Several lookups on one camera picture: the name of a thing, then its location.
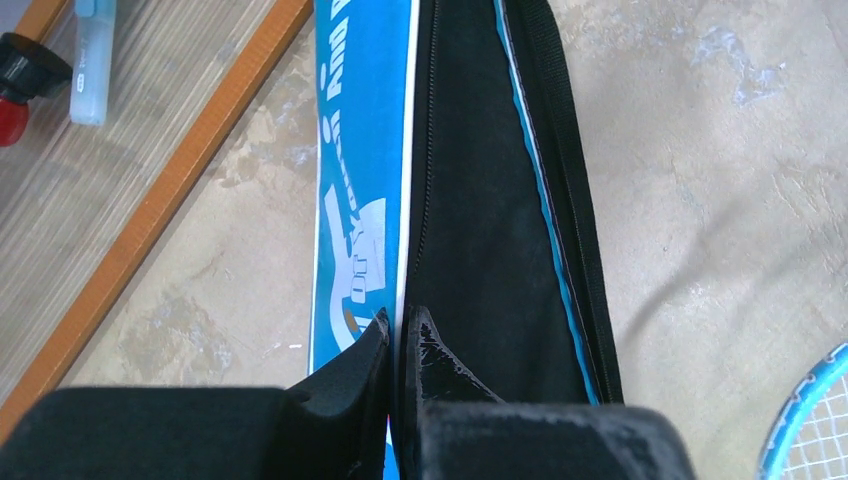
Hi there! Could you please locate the red black stamp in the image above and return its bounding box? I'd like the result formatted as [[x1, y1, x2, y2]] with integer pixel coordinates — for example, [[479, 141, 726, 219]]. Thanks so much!
[[1, 32, 72, 147]]

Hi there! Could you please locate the blue racket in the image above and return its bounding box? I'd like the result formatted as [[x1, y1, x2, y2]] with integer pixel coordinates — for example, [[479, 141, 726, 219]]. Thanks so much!
[[757, 342, 847, 479]]

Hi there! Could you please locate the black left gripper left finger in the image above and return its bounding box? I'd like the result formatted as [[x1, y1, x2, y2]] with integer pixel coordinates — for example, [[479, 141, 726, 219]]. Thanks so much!
[[1, 312, 390, 479]]

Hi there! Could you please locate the wooden shelf rack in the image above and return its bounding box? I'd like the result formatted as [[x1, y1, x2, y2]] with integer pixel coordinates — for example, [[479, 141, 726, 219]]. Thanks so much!
[[1, 1, 317, 437]]

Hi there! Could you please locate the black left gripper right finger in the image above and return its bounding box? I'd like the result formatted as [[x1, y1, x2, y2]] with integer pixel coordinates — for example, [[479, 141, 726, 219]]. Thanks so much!
[[401, 307, 695, 479]]

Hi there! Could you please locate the blue racket bag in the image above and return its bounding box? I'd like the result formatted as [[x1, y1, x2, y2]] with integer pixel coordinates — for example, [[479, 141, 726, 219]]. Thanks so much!
[[310, 1, 623, 479]]

